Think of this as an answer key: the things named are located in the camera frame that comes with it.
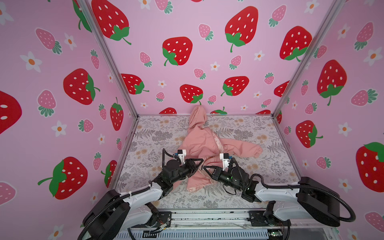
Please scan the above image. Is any pink hooded zip jacket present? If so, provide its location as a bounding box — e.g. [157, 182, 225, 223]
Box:
[176, 104, 264, 193]

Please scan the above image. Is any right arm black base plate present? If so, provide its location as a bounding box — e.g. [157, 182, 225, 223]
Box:
[247, 211, 291, 227]

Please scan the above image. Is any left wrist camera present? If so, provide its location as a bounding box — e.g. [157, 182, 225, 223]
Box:
[174, 150, 187, 165]

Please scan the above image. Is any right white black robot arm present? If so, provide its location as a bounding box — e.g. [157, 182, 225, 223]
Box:
[203, 166, 356, 227]

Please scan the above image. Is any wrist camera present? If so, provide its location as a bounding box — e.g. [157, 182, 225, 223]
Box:
[220, 153, 232, 171]
[174, 150, 187, 165]

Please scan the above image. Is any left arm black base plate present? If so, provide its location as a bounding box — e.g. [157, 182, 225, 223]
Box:
[145, 211, 172, 228]

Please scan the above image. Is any left aluminium corner post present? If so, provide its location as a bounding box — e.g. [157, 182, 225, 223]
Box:
[79, 0, 139, 119]

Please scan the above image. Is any right aluminium corner post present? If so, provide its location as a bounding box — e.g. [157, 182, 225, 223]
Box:
[272, 0, 345, 120]

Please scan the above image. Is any aluminium corner post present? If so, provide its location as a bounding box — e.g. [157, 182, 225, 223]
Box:
[272, 0, 345, 120]
[79, 0, 139, 119]

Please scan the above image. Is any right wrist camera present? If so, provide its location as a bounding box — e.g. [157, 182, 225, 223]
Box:
[220, 153, 232, 171]

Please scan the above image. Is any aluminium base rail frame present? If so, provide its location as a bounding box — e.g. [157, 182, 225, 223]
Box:
[116, 209, 341, 240]

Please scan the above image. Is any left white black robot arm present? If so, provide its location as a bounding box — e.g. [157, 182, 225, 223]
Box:
[78, 159, 204, 240]

